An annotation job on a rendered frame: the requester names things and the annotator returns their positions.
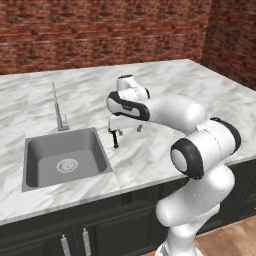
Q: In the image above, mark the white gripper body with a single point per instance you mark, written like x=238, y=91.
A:
x=121, y=123

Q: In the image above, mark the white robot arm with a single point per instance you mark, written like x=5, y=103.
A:
x=196, y=156

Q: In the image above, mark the grey sink basin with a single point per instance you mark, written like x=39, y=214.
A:
x=66, y=160

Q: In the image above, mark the black base cabinet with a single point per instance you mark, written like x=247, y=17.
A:
x=110, y=216

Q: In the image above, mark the black cabinet door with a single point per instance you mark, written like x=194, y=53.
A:
x=30, y=245
x=245, y=193
x=123, y=233

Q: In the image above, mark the silver tap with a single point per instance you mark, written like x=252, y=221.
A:
x=60, y=113

